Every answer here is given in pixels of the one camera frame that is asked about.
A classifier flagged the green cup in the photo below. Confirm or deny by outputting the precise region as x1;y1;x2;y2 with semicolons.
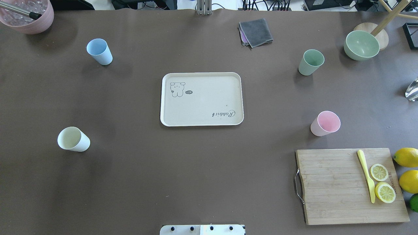
298;49;325;76

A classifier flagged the pink cup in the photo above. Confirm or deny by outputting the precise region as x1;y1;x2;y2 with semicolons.
310;111;341;136

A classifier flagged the light blue cup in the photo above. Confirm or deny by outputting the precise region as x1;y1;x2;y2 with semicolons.
86;38;113;66

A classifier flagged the cream white cup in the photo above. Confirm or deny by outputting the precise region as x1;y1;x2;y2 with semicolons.
57;127;90;152

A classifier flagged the cream rabbit print tray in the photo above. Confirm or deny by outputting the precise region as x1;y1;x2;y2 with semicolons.
160;72;244;127

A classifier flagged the grey folded cloth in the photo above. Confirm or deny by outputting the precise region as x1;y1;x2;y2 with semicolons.
238;18;273;48

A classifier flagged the wooden cutting board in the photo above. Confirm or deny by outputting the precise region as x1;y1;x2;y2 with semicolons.
296;148;410;226

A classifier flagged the green bowl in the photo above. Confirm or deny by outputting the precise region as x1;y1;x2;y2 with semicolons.
344;31;380;61

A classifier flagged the yellow plastic knife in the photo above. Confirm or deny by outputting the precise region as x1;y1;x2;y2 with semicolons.
357;149;376;203

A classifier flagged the upper lemon slice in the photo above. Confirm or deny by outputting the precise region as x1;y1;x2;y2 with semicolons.
370;164;389;182

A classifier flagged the lemon slice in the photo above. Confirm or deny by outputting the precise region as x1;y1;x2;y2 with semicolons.
370;164;389;182
375;182;396;203

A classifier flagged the wooden stand with round base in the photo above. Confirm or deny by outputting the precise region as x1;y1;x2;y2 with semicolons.
354;0;417;51

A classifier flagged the lower lemon slice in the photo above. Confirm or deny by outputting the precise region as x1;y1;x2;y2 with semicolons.
375;182;396;203

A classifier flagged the metal tube black tip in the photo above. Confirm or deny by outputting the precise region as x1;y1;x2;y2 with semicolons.
0;1;42;20

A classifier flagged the upper whole lemon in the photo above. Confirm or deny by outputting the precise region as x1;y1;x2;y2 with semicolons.
393;148;418;168

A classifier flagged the whole lemon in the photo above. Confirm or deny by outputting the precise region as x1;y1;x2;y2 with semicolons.
399;170;418;194
393;148;418;168

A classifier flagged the shiny metal scoop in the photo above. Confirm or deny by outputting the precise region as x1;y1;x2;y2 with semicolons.
405;78;418;102

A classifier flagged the pink bowl with ice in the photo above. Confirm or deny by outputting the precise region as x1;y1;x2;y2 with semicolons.
1;0;54;34

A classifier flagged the lower whole lemon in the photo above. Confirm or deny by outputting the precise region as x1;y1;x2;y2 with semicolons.
399;170;418;194

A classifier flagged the green lime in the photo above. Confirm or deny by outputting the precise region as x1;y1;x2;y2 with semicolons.
409;193;418;213

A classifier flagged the aluminium frame post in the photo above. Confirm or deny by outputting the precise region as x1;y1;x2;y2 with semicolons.
196;0;213;15

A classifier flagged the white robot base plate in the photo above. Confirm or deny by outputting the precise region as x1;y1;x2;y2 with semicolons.
159;224;246;235

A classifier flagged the black picture frame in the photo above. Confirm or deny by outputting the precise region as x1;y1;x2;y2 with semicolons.
402;23;418;50

